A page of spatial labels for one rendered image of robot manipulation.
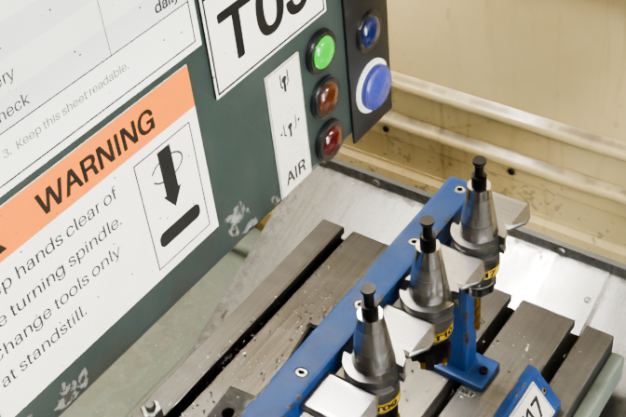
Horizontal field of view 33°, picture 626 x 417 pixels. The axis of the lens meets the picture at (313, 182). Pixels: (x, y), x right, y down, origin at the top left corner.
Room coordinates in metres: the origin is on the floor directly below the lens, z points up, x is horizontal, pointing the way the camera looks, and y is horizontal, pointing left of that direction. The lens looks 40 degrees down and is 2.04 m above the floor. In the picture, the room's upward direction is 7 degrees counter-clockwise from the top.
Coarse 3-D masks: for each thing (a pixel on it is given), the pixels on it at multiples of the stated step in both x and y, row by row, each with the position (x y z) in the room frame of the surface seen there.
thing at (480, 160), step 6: (480, 156) 0.86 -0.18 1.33; (474, 162) 0.86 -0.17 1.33; (480, 162) 0.86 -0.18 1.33; (474, 168) 0.86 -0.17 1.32; (480, 168) 0.85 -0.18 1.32; (474, 174) 0.86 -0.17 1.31; (480, 174) 0.85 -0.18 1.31; (486, 174) 0.86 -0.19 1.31; (474, 180) 0.85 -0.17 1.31; (480, 180) 0.85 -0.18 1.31; (486, 180) 0.86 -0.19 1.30; (474, 186) 0.85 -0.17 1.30; (480, 186) 0.85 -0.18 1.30
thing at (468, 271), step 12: (444, 252) 0.84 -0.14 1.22; (456, 252) 0.84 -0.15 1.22; (444, 264) 0.82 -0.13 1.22; (456, 264) 0.82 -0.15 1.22; (468, 264) 0.82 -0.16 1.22; (480, 264) 0.81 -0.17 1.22; (456, 276) 0.80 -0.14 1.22; (468, 276) 0.80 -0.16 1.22; (480, 276) 0.80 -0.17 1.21; (468, 288) 0.78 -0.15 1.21
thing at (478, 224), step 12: (468, 192) 0.86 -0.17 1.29; (480, 192) 0.85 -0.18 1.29; (468, 204) 0.85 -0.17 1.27; (480, 204) 0.84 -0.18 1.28; (492, 204) 0.85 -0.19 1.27; (468, 216) 0.85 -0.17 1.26; (480, 216) 0.84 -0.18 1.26; (492, 216) 0.85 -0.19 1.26; (468, 228) 0.85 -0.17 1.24; (480, 228) 0.84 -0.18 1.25; (492, 228) 0.84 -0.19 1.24; (468, 240) 0.84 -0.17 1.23; (480, 240) 0.84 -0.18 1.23
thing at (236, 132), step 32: (192, 64) 0.43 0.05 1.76; (224, 96) 0.44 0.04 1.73; (256, 96) 0.46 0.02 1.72; (96, 128) 0.38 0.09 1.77; (224, 128) 0.44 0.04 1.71; (256, 128) 0.46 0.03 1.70; (320, 128) 0.50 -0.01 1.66; (224, 160) 0.44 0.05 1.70; (256, 160) 0.46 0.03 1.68; (320, 160) 0.50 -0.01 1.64; (224, 192) 0.43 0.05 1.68; (256, 192) 0.45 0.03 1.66; (224, 224) 0.43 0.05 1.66; (256, 224) 0.45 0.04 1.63; (192, 256) 0.41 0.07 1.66; (224, 256) 0.43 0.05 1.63; (160, 288) 0.39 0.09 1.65; (128, 320) 0.37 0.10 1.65; (96, 352) 0.35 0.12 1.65; (64, 384) 0.33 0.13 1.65; (0, 416) 0.31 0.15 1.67; (32, 416) 0.32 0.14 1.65
